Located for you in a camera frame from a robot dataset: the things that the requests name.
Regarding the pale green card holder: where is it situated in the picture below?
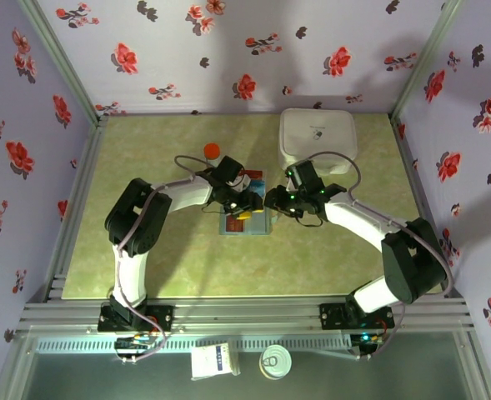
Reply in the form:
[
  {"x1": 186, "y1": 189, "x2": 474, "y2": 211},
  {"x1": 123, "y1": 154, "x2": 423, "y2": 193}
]
[{"x1": 218, "y1": 206, "x2": 276, "y2": 238}]

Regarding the orange lid small bottle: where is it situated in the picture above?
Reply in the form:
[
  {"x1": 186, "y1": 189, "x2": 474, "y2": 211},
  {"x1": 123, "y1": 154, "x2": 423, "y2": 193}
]
[{"x1": 203, "y1": 142, "x2": 222, "y2": 163}]

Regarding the white zippered storage case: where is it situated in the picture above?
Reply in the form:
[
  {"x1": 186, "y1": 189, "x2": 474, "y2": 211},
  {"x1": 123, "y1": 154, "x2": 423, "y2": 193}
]
[{"x1": 278, "y1": 107, "x2": 358, "y2": 176}]

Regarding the silver tin can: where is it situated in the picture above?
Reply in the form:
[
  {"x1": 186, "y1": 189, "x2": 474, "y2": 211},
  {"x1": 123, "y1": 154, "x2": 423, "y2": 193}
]
[{"x1": 259, "y1": 344, "x2": 293, "y2": 380}]

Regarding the white box blue print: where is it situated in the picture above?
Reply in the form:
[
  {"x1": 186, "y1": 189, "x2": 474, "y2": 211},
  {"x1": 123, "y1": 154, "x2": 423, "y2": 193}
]
[{"x1": 189, "y1": 342, "x2": 242, "y2": 381}]

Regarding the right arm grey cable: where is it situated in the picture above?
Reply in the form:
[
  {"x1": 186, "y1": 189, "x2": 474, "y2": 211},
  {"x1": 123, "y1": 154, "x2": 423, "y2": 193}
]
[{"x1": 305, "y1": 150, "x2": 454, "y2": 360}]

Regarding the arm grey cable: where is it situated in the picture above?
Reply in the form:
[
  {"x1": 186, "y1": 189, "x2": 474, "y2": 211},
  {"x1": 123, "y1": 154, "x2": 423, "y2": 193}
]
[
  {"x1": 110, "y1": 154, "x2": 229, "y2": 363},
  {"x1": 305, "y1": 150, "x2": 454, "y2": 360}
]

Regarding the left arm grey cable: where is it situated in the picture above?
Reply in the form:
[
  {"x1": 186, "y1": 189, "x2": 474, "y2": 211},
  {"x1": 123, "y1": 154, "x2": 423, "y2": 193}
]
[{"x1": 110, "y1": 154, "x2": 229, "y2": 363}]

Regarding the aluminium frame cross rail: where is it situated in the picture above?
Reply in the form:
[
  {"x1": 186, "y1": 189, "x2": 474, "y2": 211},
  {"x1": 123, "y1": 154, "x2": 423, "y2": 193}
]
[{"x1": 15, "y1": 293, "x2": 475, "y2": 334}]

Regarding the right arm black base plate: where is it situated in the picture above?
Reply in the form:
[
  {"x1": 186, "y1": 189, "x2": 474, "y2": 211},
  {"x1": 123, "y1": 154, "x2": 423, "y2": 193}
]
[{"x1": 318, "y1": 302, "x2": 394, "y2": 330}]

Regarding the aluminium frame side rail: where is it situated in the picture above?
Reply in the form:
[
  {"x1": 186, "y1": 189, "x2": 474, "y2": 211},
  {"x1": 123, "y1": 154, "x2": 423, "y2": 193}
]
[
  {"x1": 388, "y1": 114, "x2": 467, "y2": 301},
  {"x1": 28, "y1": 116, "x2": 109, "y2": 303}
]

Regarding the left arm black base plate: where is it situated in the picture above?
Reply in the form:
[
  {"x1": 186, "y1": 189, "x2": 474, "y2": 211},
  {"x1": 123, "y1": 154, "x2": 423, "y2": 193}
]
[{"x1": 98, "y1": 303, "x2": 175, "y2": 333}]

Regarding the aluminium frame upright post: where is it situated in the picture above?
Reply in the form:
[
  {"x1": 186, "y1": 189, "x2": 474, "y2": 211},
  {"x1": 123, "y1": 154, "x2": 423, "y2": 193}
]
[
  {"x1": 388, "y1": 0, "x2": 465, "y2": 122},
  {"x1": 15, "y1": 0, "x2": 109, "y2": 126}
]

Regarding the grey slotted cable duct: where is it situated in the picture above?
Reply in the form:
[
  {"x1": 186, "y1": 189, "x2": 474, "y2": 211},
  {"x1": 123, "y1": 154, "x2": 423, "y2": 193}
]
[{"x1": 34, "y1": 336, "x2": 357, "y2": 354}]

